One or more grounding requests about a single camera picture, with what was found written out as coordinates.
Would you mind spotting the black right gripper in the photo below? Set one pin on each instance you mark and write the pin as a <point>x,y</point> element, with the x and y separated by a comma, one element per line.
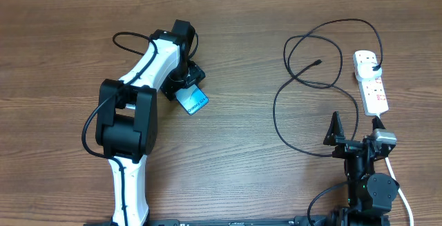
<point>345,146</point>

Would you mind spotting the white charger plug adapter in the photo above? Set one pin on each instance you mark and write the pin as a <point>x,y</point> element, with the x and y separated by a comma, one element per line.
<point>365,71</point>

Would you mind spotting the Galaxy S24+ smartphone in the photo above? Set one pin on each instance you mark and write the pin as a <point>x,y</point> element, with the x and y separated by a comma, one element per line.
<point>192,99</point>

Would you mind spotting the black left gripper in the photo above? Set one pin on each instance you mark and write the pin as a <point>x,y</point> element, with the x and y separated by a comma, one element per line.
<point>169,88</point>

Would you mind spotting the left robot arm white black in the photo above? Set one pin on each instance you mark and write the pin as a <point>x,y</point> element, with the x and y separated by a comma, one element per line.
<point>126,115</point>

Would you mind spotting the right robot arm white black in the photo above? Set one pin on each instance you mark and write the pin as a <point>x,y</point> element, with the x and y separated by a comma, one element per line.
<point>370,194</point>

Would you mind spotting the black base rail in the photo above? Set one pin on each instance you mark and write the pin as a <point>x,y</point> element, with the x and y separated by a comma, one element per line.
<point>296,221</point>

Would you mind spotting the white power strip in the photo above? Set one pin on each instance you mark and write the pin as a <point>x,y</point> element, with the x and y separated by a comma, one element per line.
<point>372,91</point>

